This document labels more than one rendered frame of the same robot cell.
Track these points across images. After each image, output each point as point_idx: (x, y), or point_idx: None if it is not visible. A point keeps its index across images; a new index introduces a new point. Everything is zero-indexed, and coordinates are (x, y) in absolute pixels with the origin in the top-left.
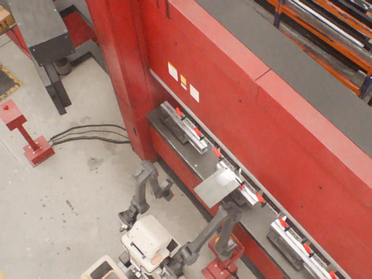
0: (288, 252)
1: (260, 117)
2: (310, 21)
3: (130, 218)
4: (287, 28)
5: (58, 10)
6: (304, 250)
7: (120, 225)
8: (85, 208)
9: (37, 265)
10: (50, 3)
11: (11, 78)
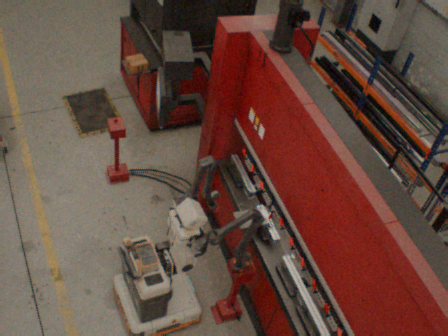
0: (288, 281)
1: (299, 137)
2: None
3: (181, 202)
4: None
5: None
6: (300, 281)
7: (172, 205)
8: (135, 227)
9: (81, 250)
10: (189, 45)
11: None
